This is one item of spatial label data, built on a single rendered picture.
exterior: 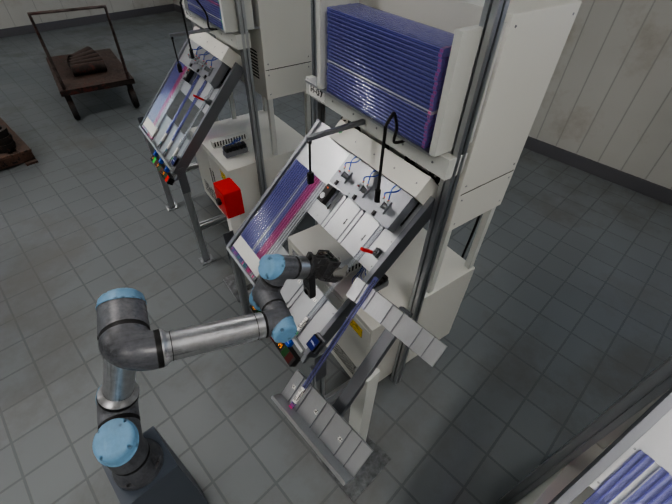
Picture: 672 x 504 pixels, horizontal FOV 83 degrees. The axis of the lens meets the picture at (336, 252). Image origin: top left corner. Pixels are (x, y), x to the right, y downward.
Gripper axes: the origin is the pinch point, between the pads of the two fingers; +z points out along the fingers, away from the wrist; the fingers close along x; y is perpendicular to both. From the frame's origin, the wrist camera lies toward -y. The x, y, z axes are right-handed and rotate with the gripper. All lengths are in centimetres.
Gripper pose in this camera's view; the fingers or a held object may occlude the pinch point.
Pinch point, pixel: (342, 273)
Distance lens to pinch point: 137.3
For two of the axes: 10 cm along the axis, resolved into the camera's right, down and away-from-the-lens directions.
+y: 4.5, -8.1, -3.6
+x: -5.8, -5.8, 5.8
